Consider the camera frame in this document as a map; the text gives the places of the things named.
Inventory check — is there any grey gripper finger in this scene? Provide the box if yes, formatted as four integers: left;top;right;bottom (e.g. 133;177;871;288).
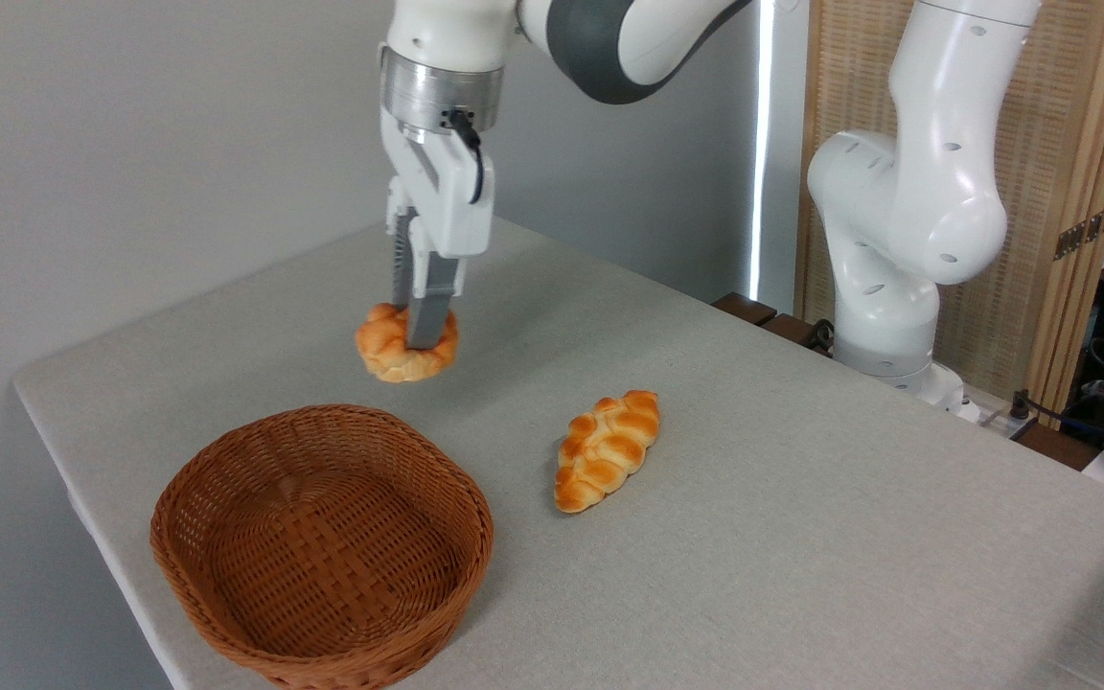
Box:
405;222;468;352
385;180;418;311

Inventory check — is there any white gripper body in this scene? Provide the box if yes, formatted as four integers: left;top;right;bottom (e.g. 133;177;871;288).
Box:
379;107;496;261

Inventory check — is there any round knotted bread roll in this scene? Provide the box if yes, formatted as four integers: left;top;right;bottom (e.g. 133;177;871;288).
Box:
355;303;460;384

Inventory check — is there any long braided bread loaf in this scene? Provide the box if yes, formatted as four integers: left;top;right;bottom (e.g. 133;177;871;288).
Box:
553;389;661;515

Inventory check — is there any brown wicker basket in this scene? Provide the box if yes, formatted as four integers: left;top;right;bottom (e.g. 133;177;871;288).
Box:
149;403;495;690

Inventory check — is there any grey tablecloth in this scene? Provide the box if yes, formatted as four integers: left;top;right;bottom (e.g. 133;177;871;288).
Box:
12;217;1104;690

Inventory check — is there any woven wooden folding screen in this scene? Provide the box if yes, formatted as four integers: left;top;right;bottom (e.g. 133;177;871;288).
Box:
794;0;1104;423

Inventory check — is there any metal screen hinge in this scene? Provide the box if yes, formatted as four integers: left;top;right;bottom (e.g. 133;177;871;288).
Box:
1053;201;1104;262

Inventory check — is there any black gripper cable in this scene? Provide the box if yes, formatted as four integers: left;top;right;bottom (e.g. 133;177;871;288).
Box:
444;109;486;205

